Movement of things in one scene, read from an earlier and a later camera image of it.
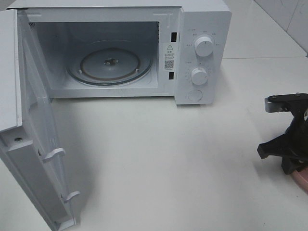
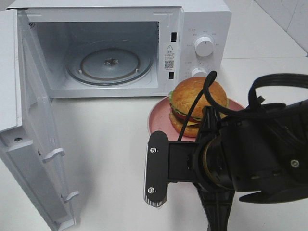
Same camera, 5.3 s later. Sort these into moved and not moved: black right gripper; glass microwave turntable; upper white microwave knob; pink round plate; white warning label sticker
Moved: black right gripper; pink round plate
Not moved: glass microwave turntable; upper white microwave knob; white warning label sticker
